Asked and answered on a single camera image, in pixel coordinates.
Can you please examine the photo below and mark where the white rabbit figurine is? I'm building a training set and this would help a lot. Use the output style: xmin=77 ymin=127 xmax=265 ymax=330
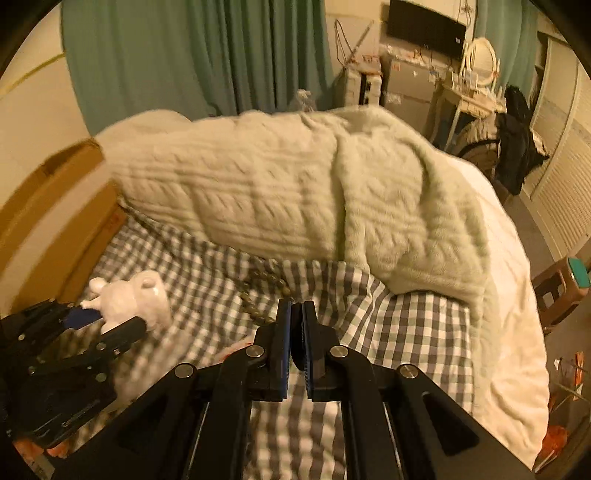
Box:
xmin=80 ymin=270 xmax=172 ymax=334

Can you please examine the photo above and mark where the dark bead bracelet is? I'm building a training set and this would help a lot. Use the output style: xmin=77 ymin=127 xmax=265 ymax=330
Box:
xmin=237 ymin=255 xmax=295 ymax=326

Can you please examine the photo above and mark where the brown cardboard box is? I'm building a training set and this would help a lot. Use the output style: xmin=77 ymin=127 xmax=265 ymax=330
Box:
xmin=1 ymin=138 xmax=126 ymax=316

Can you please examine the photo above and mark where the checkered bed sheet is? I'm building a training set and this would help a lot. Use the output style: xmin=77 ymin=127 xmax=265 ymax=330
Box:
xmin=58 ymin=214 xmax=476 ymax=479

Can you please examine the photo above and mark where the white duvet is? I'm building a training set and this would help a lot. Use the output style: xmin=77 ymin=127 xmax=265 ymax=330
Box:
xmin=444 ymin=154 xmax=549 ymax=468

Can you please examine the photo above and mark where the brown stool green cushion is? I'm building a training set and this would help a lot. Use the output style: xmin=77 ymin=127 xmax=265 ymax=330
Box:
xmin=532 ymin=257 xmax=590 ymax=335

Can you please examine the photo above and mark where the cream knitted blanket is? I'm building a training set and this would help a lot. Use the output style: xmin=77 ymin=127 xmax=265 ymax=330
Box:
xmin=103 ymin=105 xmax=491 ymax=308

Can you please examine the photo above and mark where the white louvered wardrobe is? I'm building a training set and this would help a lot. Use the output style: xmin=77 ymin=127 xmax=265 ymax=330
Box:
xmin=522 ymin=36 xmax=590 ymax=260

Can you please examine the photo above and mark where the large green curtain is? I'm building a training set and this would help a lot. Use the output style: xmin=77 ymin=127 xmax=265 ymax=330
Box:
xmin=61 ymin=1 xmax=335 ymax=135

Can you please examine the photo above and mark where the chair with black jacket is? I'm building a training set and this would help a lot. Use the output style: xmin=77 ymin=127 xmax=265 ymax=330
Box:
xmin=452 ymin=86 xmax=550 ymax=196

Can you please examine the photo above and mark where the clear water bottle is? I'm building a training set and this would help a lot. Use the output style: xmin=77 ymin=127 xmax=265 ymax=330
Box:
xmin=291 ymin=89 xmax=317 ymax=112

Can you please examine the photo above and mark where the white dressing table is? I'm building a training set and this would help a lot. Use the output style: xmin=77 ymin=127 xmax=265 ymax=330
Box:
xmin=424 ymin=82 xmax=507 ymax=151

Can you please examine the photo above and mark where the grey mini fridge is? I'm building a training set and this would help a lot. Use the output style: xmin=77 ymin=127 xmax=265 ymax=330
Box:
xmin=381 ymin=54 xmax=438 ymax=133

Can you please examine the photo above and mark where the white plastic storage unit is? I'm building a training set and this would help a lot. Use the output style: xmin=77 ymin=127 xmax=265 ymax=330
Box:
xmin=335 ymin=56 xmax=383 ymax=107

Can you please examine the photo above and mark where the white oval vanity mirror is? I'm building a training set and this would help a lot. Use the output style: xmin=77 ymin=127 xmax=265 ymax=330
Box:
xmin=460 ymin=37 xmax=500 ymax=90

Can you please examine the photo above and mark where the small green curtain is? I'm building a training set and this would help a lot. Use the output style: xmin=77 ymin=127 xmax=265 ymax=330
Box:
xmin=474 ymin=0 xmax=538 ymax=95

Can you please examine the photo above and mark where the black wall television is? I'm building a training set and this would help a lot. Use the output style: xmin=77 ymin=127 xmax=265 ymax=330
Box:
xmin=387 ymin=1 xmax=466 ymax=51

